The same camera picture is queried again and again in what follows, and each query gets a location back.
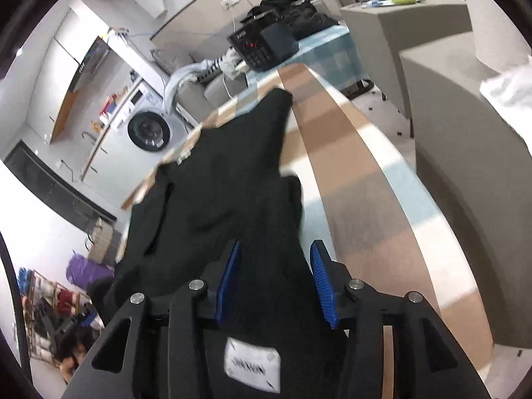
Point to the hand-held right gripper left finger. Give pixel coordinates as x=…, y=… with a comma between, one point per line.
x=228, y=284

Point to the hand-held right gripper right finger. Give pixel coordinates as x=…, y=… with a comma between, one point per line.
x=324, y=289

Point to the black garment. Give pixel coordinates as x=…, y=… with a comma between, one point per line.
x=232, y=174

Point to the pile of black clothes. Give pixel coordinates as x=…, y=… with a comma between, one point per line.
x=303, y=14

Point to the checked brown blue tablecloth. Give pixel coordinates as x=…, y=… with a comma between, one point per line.
x=353, y=199

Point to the purple bag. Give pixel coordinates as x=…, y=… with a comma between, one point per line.
x=89, y=270

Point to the white washing machine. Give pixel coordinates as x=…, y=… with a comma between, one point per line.
x=145, y=131

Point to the shoe rack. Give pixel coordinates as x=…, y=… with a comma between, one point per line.
x=50, y=311

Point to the white kitchen counter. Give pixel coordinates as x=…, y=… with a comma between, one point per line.
x=106, y=141

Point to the grey armchair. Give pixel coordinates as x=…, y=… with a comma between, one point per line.
x=216, y=89

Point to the grey sofa section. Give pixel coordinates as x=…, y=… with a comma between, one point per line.
x=386, y=41
x=457, y=133

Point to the white grey striped cloth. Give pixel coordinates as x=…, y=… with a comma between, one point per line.
x=183, y=77

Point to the black keypad device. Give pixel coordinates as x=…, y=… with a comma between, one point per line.
x=266, y=45

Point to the white wall socket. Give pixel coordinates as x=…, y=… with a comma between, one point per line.
x=231, y=2

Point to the white wall cabinets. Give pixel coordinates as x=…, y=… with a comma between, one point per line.
x=62, y=50

